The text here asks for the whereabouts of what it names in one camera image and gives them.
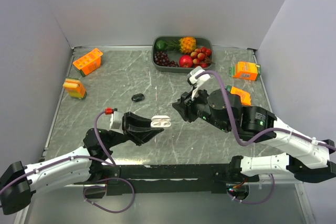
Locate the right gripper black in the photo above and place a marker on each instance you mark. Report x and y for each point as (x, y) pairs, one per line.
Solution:
(186, 102)

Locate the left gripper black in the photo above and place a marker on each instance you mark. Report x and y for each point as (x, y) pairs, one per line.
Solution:
(138, 129)

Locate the black charging case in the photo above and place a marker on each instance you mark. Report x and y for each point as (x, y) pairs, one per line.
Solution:
(138, 97)

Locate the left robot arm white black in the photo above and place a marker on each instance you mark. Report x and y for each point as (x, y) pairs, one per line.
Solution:
(86, 164)

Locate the red apple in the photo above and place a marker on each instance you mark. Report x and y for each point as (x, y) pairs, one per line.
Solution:
(186, 61)

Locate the dark grape bunch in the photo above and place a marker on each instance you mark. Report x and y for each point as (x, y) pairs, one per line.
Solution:
(161, 59)

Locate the red lychee bunch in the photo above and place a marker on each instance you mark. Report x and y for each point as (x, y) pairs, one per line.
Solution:
(202, 57)

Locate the orange pineapple toy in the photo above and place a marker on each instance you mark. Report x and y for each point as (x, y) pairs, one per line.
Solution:
(185, 45)

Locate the green lime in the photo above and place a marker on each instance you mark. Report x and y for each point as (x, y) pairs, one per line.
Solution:
(160, 45)

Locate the orange flat box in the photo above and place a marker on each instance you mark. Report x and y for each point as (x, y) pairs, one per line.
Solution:
(245, 96)

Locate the orange yellow carton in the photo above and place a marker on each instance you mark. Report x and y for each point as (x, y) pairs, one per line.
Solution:
(75, 88)

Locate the orange green box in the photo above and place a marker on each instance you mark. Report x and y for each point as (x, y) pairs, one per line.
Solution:
(245, 70)

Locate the orange juice carton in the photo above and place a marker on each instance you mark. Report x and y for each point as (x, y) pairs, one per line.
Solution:
(89, 62)

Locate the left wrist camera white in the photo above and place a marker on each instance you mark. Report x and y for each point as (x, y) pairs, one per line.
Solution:
(116, 119)

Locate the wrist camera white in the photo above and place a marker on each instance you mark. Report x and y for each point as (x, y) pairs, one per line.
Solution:
(116, 119)
(196, 79)

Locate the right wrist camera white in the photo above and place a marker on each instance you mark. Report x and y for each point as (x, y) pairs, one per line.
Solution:
(196, 79)

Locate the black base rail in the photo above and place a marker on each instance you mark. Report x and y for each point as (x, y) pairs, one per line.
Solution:
(178, 178)

